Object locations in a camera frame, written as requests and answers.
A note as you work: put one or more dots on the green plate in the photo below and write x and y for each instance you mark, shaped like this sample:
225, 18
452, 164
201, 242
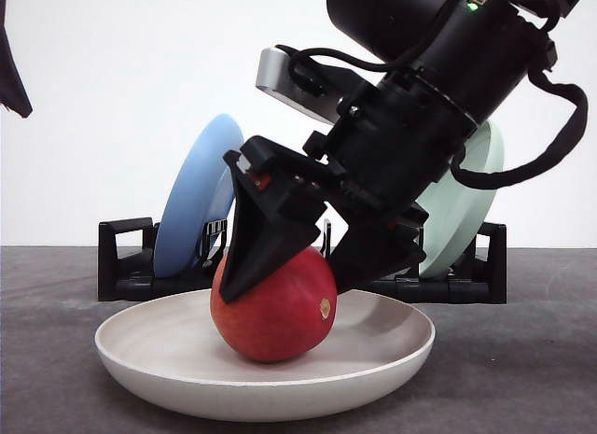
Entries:
455, 210

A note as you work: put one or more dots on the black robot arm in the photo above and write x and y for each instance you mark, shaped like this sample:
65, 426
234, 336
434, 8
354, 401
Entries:
444, 68

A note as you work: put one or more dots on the red pomegranate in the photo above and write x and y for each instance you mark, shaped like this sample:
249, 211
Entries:
284, 316

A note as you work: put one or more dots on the black plate rack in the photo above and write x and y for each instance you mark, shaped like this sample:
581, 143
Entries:
127, 254

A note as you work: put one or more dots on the blue plate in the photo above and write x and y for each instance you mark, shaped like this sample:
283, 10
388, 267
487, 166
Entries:
202, 191

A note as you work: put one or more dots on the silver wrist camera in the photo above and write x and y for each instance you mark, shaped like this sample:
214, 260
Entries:
275, 77

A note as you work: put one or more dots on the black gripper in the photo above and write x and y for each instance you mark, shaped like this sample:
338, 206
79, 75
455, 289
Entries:
394, 138

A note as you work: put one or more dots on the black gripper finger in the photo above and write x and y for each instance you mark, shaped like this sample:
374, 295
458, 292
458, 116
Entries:
13, 91

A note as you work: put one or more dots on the black cable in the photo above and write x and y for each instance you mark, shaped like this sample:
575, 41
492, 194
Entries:
462, 177

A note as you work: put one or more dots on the white plate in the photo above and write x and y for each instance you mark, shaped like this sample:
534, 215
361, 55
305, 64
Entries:
168, 355

